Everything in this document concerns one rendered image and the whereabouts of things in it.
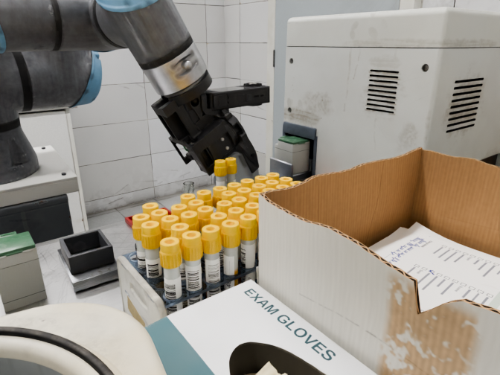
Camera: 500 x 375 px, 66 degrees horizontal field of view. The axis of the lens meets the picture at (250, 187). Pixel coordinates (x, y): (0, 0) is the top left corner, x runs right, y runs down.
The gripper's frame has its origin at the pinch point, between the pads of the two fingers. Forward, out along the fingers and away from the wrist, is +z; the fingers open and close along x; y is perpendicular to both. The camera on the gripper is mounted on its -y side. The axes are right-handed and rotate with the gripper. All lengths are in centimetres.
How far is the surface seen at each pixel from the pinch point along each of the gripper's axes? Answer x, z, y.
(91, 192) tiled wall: -221, 80, 15
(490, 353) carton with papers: 43.1, -16.1, 12.7
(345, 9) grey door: -98, 35, -136
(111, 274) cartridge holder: 7.3, -9.9, 24.7
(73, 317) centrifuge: 27.1, -22.7, 26.1
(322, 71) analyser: 4.4, -9.8, -17.2
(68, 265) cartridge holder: 4.5, -12.8, 27.5
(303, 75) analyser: 0.3, -9.1, -16.8
